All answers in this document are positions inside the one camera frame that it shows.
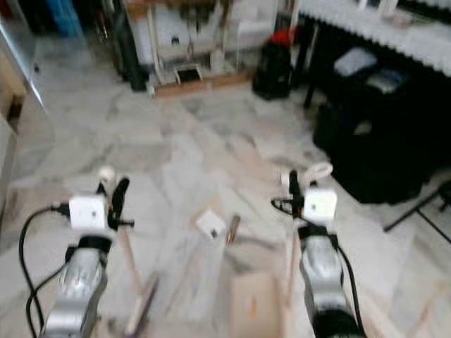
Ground table with white cloth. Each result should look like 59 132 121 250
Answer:
297 0 451 110

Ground blue box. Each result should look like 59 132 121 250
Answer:
46 0 84 37

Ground black vacuum cleaner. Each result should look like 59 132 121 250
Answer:
252 32 295 99

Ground white frame wooden top table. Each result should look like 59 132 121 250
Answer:
125 0 279 85

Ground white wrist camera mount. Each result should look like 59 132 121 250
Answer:
69 195 108 233
303 187 338 226

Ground grey flat packet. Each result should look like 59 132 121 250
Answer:
366 67 409 94

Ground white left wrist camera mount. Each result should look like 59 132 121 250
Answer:
69 195 108 233

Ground long wooden plank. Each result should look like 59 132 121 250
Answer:
155 70 254 98

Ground wooden handle broom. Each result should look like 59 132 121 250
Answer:
99 166 161 337

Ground thin black stand legs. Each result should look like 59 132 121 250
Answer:
384 184 451 233

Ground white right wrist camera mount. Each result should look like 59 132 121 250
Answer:
303 187 338 226

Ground small white carton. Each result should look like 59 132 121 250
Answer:
196 208 228 242

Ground red bag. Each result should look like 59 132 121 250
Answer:
269 28 294 46

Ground white framed tablet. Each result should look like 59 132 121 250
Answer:
176 65 202 82

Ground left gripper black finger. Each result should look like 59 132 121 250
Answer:
111 177 129 220

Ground beige long handle dustpan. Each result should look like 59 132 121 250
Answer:
229 162 333 338

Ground small brown cylinder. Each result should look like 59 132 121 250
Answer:
227 215 242 244

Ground large black bag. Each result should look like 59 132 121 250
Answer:
314 46 451 205

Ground black rolled mat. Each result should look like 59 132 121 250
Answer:
116 0 149 92

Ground white plastic packet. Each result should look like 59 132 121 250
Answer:
333 46 378 77

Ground beige louvered door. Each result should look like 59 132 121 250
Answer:
0 53 29 134

